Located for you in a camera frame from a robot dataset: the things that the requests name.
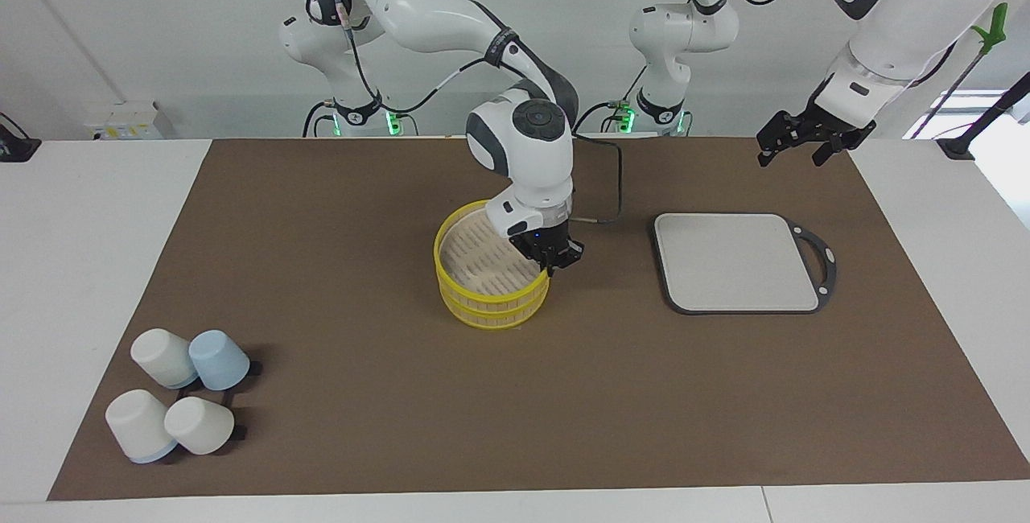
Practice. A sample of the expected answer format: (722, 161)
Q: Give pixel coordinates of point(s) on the white cup with blue base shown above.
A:
(137, 426)

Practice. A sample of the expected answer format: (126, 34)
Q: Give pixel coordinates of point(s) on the white plastic cup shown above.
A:
(161, 356)
(199, 426)

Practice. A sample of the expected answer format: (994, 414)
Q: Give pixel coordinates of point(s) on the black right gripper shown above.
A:
(543, 243)

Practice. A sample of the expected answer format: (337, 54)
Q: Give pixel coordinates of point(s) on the light blue plastic cup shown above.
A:
(219, 360)

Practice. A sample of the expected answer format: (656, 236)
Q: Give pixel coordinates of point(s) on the yellow-rimmed bamboo steamer basket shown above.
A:
(491, 315)
(475, 257)

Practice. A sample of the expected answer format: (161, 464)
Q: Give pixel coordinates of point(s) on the grey cutting board, dark rim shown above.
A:
(724, 265)

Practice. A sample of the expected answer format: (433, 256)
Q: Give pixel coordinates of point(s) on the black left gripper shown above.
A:
(829, 127)

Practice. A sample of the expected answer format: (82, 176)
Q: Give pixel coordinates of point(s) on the pole with green tip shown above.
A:
(994, 24)

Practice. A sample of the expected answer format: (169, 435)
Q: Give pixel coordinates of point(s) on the black clamp mount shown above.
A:
(18, 149)

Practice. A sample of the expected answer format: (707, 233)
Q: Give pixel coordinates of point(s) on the brown table mat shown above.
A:
(362, 394)

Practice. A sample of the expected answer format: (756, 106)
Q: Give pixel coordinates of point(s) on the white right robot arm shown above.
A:
(523, 145)

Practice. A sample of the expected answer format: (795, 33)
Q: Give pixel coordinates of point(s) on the white wall socket box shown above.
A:
(129, 121)

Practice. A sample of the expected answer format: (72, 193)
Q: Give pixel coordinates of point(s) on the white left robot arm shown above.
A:
(893, 32)

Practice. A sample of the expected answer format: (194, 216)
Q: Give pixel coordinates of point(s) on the black stand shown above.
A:
(956, 146)

